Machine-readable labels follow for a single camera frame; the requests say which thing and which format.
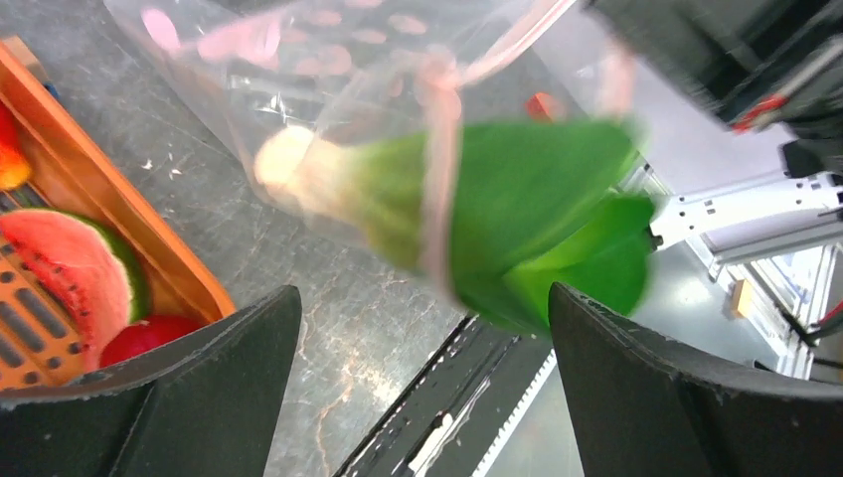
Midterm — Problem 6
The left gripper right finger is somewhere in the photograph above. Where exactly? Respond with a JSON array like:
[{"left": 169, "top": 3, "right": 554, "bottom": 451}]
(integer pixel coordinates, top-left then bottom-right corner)
[{"left": 549, "top": 284, "right": 842, "bottom": 476}]

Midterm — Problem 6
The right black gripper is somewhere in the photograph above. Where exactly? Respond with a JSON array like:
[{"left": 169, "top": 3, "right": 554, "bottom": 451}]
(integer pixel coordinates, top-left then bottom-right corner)
[{"left": 586, "top": 0, "right": 842, "bottom": 178}]

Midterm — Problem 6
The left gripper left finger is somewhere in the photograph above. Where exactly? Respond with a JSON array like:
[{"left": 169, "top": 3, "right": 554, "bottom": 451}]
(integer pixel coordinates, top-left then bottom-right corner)
[{"left": 1, "top": 285, "right": 302, "bottom": 477}]

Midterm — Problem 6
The green toy bok choy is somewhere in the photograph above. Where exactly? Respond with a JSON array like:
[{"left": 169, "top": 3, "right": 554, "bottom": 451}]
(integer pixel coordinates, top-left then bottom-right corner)
[{"left": 253, "top": 118, "right": 656, "bottom": 334}]

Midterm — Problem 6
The clear polka dot zip bag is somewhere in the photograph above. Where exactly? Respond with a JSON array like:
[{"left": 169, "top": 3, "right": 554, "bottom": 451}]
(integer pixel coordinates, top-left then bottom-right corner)
[{"left": 106, "top": 1, "right": 642, "bottom": 307}]

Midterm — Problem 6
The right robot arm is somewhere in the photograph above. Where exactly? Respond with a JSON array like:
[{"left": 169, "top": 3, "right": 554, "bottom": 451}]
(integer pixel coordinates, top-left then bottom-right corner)
[{"left": 588, "top": 1, "right": 842, "bottom": 249}]

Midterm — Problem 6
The red toy tomato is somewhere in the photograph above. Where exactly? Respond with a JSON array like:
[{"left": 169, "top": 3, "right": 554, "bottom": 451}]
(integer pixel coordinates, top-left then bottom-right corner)
[{"left": 98, "top": 315, "right": 203, "bottom": 368}]

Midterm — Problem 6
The toy watermelon slice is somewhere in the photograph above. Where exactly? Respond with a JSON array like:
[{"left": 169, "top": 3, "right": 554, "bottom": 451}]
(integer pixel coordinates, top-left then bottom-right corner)
[{"left": 1, "top": 208, "right": 152, "bottom": 372}]

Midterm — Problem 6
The orange slatted tray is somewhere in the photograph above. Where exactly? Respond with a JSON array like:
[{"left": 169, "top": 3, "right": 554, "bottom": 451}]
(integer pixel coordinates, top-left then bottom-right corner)
[{"left": 0, "top": 187, "right": 90, "bottom": 390}]

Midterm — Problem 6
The orange plastic basket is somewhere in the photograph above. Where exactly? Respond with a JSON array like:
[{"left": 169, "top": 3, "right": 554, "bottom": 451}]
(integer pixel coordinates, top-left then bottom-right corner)
[{"left": 1, "top": 36, "right": 236, "bottom": 323}]

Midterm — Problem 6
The red toy strawberry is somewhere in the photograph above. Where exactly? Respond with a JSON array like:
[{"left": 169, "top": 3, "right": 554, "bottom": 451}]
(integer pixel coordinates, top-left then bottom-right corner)
[{"left": 1, "top": 104, "right": 32, "bottom": 191}]

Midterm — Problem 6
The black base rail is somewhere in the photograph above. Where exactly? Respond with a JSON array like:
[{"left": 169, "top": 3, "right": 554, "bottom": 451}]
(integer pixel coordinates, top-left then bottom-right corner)
[{"left": 336, "top": 316, "right": 556, "bottom": 477}]

